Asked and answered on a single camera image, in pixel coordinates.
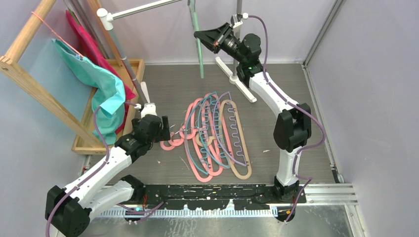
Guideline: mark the white metal clothes rack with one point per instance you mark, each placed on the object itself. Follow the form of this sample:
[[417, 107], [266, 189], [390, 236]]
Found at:
[[105, 19]]

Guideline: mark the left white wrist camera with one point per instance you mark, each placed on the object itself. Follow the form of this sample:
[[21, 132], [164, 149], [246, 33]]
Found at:
[[147, 109]]

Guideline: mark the pink plastic hanger inner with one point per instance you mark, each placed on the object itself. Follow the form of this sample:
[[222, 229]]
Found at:
[[206, 135]]

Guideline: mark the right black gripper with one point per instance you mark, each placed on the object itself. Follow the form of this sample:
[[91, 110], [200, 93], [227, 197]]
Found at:
[[214, 39]]

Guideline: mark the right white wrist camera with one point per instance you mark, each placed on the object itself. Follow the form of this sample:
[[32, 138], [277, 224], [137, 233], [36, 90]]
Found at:
[[237, 20]]

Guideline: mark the pink plastic hanger left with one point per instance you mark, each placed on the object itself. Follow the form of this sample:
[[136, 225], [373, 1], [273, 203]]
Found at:
[[174, 142]]

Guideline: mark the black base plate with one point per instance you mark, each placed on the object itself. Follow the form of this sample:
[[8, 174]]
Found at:
[[210, 197]]

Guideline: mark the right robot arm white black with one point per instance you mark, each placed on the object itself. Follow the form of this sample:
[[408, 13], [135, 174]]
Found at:
[[293, 122]]

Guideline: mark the light blue wire hanger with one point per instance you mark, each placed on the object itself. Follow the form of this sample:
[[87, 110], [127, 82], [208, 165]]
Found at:
[[210, 134]]

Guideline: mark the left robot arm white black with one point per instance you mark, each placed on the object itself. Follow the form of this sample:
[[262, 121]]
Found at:
[[71, 209]]

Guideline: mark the teal cloth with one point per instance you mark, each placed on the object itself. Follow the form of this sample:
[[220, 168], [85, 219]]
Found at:
[[109, 97]]

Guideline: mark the pink plastic hanger large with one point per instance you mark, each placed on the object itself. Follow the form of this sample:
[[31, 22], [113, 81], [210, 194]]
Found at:
[[199, 161]]

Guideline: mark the purple wire hanger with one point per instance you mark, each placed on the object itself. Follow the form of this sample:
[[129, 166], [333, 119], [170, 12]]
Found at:
[[226, 130]]

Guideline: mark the magenta cloth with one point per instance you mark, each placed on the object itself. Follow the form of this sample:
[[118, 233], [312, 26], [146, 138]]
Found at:
[[90, 49]]

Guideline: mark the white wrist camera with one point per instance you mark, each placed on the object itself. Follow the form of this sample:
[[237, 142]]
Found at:
[[237, 20], [147, 109]]

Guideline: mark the aluminium rail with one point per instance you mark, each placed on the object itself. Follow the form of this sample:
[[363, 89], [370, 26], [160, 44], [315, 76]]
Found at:
[[330, 194]]

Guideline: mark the beige plastic hanger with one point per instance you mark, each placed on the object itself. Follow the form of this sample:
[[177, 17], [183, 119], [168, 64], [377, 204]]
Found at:
[[237, 139]]

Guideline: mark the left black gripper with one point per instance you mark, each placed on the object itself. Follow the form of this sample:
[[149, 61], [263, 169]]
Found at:
[[163, 134]]

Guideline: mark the wooden frame rack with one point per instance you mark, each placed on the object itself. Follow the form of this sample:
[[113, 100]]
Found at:
[[10, 67]]

